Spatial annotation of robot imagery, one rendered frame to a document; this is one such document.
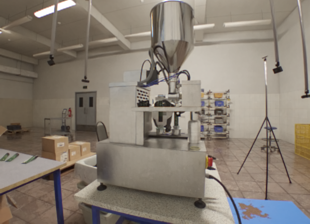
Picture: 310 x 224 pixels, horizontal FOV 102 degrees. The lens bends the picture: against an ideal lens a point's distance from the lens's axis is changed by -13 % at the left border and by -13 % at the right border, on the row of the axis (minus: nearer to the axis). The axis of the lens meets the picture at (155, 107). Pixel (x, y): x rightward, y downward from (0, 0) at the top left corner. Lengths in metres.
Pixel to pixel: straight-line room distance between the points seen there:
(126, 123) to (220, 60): 6.26
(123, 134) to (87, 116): 7.81
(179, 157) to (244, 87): 6.20
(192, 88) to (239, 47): 6.56
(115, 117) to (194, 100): 0.44
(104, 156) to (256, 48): 7.06
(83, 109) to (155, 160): 8.16
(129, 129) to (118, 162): 0.18
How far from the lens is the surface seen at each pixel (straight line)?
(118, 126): 0.83
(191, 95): 0.65
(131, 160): 0.79
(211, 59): 6.80
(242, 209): 1.13
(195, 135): 0.82
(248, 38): 7.40
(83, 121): 8.78
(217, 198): 0.89
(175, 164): 0.73
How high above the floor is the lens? 1.21
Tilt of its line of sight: level
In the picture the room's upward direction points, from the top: straight up
